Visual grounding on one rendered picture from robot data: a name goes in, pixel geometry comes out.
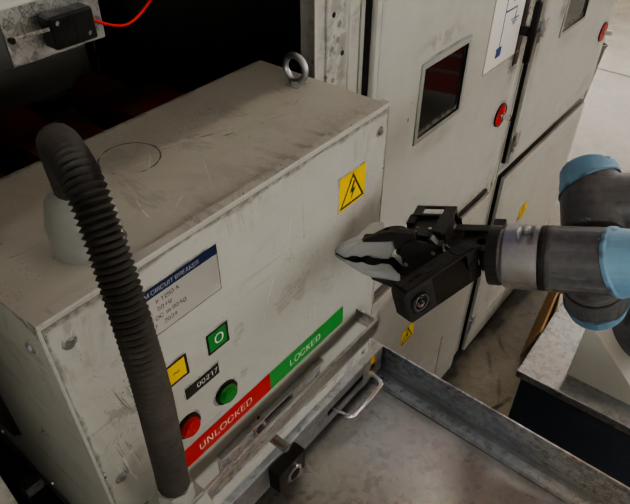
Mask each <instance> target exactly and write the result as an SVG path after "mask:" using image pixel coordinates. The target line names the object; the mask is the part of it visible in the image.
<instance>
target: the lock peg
mask: <svg viewBox="0 0 630 504"><path fill-rule="evenodd" d="M265 425H266V423H265V421H263V422H262V423H261V424H260V425H259V426H258V427H257V428H256V429H255V430H254V435H256V436H257V435H259V434H260V433H261V432H262V431H263V430H264V429H265V428H266V426H265ZM269 442H270V443H271V444H273V445H274V446H275V447H277V448H278V449H279V450H281V451H282V452H283V453H286V452H288V451H289V449H290V444H289V443H288V442H287V441H285V440H284V439H283V438H281V437H280V436H279V435H277V434H276V435H275V436H274V437H273V438H272V439H271V440H270V441H269Z"/></svg>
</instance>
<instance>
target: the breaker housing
mask: <svg viewBox="0 0 630 504"><path fill-rule="evenodd" d="M388 107H389V113H390V101H387V100H384V99H382V100H381V101H378V100H375V99H372V98H369V97H366V96H364V95H361V94H358V93H355V92H352V91H349V90H346V89H343V88H340V87H337V86H335V85H332V84H329V83H326V82H323V81H320V80H317V79H314V78H311V77H308V78H307V80H306V81H305V82H304V83H302V85H301V86H299V87H291V86H290V84H289V80H288V79H287V77H286V76H285V74H284V72H283V68H282V67H280V66H277V65H274V64H271V63H268V62H265V61H262V60H258V61H256V62H254V63H251V64H249V65H247V66H245V67H243V68H241V69H238V70H236V71H234V72H232V73H230V74H227V75H225V76H223V77H221V78H219V79H217V80H214V81H212V82H210V83H208V84H206V85H203V86H201V87H199V88H197V89H195V90H193V91H190V92H188V93H186V94H184V95H182V96H179V97H177V98H175V99H173V100H171V101H168V102H166V103H164V104H162V105H160V106H158V107H155V108H153V109H151V110H149V111H147V112H144V113H142V114H140V115H138V116H136V117H134V118H131V119H129V120H127V121H125V122H123V123H120V124H118V125H116V126H114V127H112V128H109V129H107V130H105V131H103V132H101V133H99V134H96V135H94V136H92V137H90V138H88V139H85V140H83V141H84V142H85V144H86V145H87V147H88V148H89V150H90V152H91V153H92V154H93V157H94V158H95V160H96V162H97V164H98V165H99V168H100V170H101V171H102V173H101V174H102V175H103V176H104V177H105V179H104V181H105V182H106V183H107V184H108V185H107V187H106V189H109V190H110V193H109V196H110V197H112V198H113V202H114V204H115V205H116V207H117V210H118V212H119V213H118V214H119V218H120V219H121V220H120V222H121V225H122V226H123V228H122V229H123V232H124V233H126V234H125V236H124V239H127V240H128V242H127V243H126V245H127V246H130V249H129V251H128V252H129V253H133V254H132V257H131V258H130V259H133V260H135V262H134V264H133V266H136V267H137V269H138V268H140V267H141V266H143V265H144V264H146V263H147V262H149V261H151V260H152V259H154V258H155V257H157V256H158V255H160V254H161V253H163V252H164V251H166V250H168V249H169V248H171V247H172V246H174V245H175V244H177V243H178V242H180V241H182V240H183V239H185V238H186V237H188V236H189V235H191V234H192V233H194V232H196V231H197V230H199V229H200V228H202V227H203V226H205V225H206V224H208V223H210V222H211V221H213V220H214V219H216V218H217V217H219V216H220V215H222V214H224V213H225V212H227V211H228V210H230V209H231V208H233V207H234V206H236V205H237V204H239V203H241V202H242V201H244V200H245V199H247V198H248V197H250V196H251V195H253V194H255V193H256V192H258V191H259V190H261V189H262V188H264V187H265V186H267V185H269V184H270V183H272V182H273V181H275V180H276V179H278V178H279V177H281V176H283V175H284V174H286V173H287V172H289V171H290V170H292V169H293V168H295V167H297V166H298V165H300V164H301V163H303V162H304V161H306V160H307V159H309V158H311V157H312V156H314V155H315V154H317V153H318V152H320V151H321V150H323V149H324V148H326V147H328V146H329V145H331V144H332V143H334V142H335V141H337V140H338V139H340V138H342V137H343V136H345V135H346V134H348V133H349V132H351V131H352V130H354V129H356V128H357V127H359V126H360V125H362V124H363V123H365V122H366V121H368V120H370V119H371V118H373V117H374V116H376V115H377V114H379V113H380V112H382V111H384V110H385V109H387V108H388ZM51 190H52V187H51V186H50V182H49V180H48V177H47V175H46V172H45V169H44V168H43V164H42V162H41V160H40V161H37V162H35V163H33V164H31V165H29V166H26V167H24V168H22V169H20V170H18V171H16V172H13V173H11V174H9V175H7V176H5V177H2V178H0V396H1V397H2V399H3V401H4V403H5V405H6V407H7V408H8V410H9V412H10V414H11V416H12V418H13V419H14V421H15V423H16V425H17V427H18V429H19V430H20V432H21V434H20V435H15V433H14V432H13V431H12V430H11V429H10V428H9V427H8V426H7V425H6V424H5V423H4V422H3V421H2V420H1V419H0V434H1V435H2V436H3V437H4V438H5V439H6V440H7V441H8V442H9V443H10V444H11V445H12V446H13V448H14V449H15V450H16V451H17V452H18V453H19V454H20V455H21V456H22V457H23V458H24V459H25V460H26V461H27V462H28V463H29V464H30V465H31V466H32V467H33V468H34V469H35V470H36V472H37V473H38V474H39V475H40V476H41V477H42V478H43V479H44V480H45V481H46V482H47V483H48V484H49V485H50V486H51V487H52V488H53V489H54V490H55V491H56V492H57V493H58V494H59V495H60V497H61V498H62V499H63V500H64V501H65V502H66V503H67V504H114V502H113V500H112V498H111V495H110V493H109V491H108V488H107V486H106V484H105V481H104V479H103V476H102V474H101V472H100V469H99V467H98V465H97V462H96V460H95V458H94V455H93V453H92V451H91V448H90V446H89V444H88V441H87V439H86V437H85V434H84V432H83V430H82V427H81V425H80V423H79V420H78V418H77V416H76V413H75V411H74V409H73V406H72V404H71V402H70V399H69V397H68V395H67V392H66V390H65V388H64V385H63V383H62V381H61V378H60V376H59V374H58V371H57V369H56V367H55V364H54V362H53V360H52V357H51V355H50V353H49V350H48V348H47V346H46V343H45V341H44V339H43V336H42V334H41V332H40V331H42V330H43V329H45V328H46V327H48V326H50V325H51V324H53V323H54V322H56V321H57V320H59V319H60V318H62V317H64V316H65V315H67V314H68V313H70V312H71V311H73V310H74V309H76V308H78V307H79V306H81V305H82V304H84V303H85V302H87V301H88V300H90V299H91V298H93V297H95V296H96V295H98V294H99V293H100V290H101V289H100V288H98V284H99V283H100V282H97V281H95V279H96V277H97V275H94V274H93V272H94V270H95V269H94V268H91V265H92V264H90V265H81V266H77V265H69V264H65V263H63V262H61V261H59V260H58V259H57V258H56V257H55V255H54V253H53V250H52V247H51V244H50V242H49V239H48V236H47V233H46V231H45V228H44V219H43V200H44V198H45V196H46V195H47V194H48V193H49V192H50V191H51Z"/></svg>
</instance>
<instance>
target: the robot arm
mask: <svg viewBox="0 0 630 504"><path fill-rule="evenodd" d="M558 201H559V202H560V225H561V226H554V225H527V224H525V225H514V224H509V225H508V226H507V219H495V221H494V224H493V225H471V224H463V223H462V218H460V217H459V216H458V209H457V206H423V205H418V206H417V208H416V209H415V211H414V213H413V214H411V215H410V217H409V219H408V220H407V222H406V225H407V228H406V227H404V226H390V227H386V226H385V224H384V223H383V222H374V223H372V224H370V225H369V226H368V227H367V228H366V229H365V230H363V231H362V232H361V233H360V234H359V235H358V236H357V237H353V238H351V239H349V240H346V241H345V242H343V243H342V244H340V245H339V246H338V247H337V248H336V249H335V255H336V257H337V258H339V259H340V260H342V261H343V262H345V263H346V264H348V265H349V266H351V267H352V268H354V269H355V270H357V271H359V272H360V273H362V274H364V275H366V276H369V277H371V279H372V280H375V281H377V282H380V283H382V284H384V285H387V286H389V287H392V288H391V292H392V296H393V300H394V304H395V308H396V311H397V313H398V314H399V315H401V316H402V317H403V318H405V319H406V320H408V321H409V322H412V323H413V322H415V321H416V320H418V319H419V318H420V317H422V316H423V315H425V314H426V313H428V312H429V311H431V310H432V309H434V308H435V307H437V306H438V305H439V304H441V303H442V302H444V301H445V300H447V299H448V298H450V297H451V296H453V295H454V294H456V293H457V292H458V291H460V290H461V289H463V288H464V287H466V286H467V285H469V284H470V283H472V282H473V281H474V280H476V279H477V278H479V277H480V276H481V270H482V271H485V278H486V281H487V284H488V285H498V286H501V285H503V287H504V288H508V289H521V290H533V291H539V290H540V291H550V292H562V294H563V305H564V308H565V310H566V311H567V313H568V314H569V316H570V317H571V319H572V320H573V321H574V322H575V323H576V324H578V325H579V326H581V327H583V328H586V329H589V330H595V331H601V330H607V329H610V328H612V330H613V333H614V335H615V338H616V340H617V342H618V343H619V345H620V347H621V348H622V349H623V351H624V352H625V353H626V354H627V355H628V356H630V173H621V169H620V168H619V164H618V162H617V161H616V160H615V159H614V158H612V157H610V156H605V157H604V156H603V155H602V154H587V155H582V156H579V157H576V158H574V159H572V160H570V161H569V162H567V163H566V164H565V165H564V166H563V168H562V169H561V171H560V174H559V194H558ZM425 209H444V211H443V213H442V214H434V213H424V211H425ZM454 218H455V220H454ZM455 222H456V223H455ZM394 249H397V251H396V254H398V255H394V254H392V253H393V251H394Z"/></svg>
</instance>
